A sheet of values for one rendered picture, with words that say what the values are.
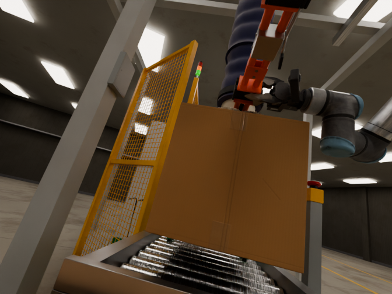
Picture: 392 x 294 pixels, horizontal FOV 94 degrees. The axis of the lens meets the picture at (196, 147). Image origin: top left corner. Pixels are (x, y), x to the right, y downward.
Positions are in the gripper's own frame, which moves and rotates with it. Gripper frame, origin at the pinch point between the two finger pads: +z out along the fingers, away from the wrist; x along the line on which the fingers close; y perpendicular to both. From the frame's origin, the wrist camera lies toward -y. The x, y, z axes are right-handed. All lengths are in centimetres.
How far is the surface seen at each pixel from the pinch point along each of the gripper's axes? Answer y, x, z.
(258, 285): 29, -67, -20
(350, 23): 103, 188, -116
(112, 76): 55, 32, 91
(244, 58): 17.8, 30.1, 2.3
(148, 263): 20, -67, 23
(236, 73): 18.6, 20.6, 4.5
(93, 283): -11, -63, 27
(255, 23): 16, 53, 0
